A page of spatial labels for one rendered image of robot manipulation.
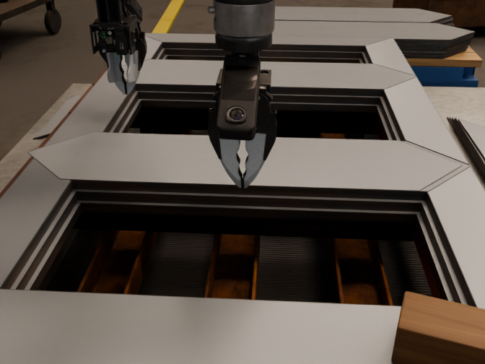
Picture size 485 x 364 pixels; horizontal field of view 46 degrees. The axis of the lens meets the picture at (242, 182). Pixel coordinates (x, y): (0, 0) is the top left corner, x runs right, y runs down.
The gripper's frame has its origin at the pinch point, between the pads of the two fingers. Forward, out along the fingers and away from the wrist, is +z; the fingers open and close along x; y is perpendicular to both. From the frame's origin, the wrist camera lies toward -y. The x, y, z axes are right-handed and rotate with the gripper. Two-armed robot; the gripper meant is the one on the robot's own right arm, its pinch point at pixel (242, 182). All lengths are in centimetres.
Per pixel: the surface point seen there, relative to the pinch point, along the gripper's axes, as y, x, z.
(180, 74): 61, 19, 6
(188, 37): 92, 21, 6
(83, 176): 10.1, 26.4, 5.7
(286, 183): 10.1, -6.3, 5.8
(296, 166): 15.8, -8.0, 5.8
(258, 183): 9.9, -2.0, 5.8
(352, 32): 107, -27, 7
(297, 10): 134, -11, 7
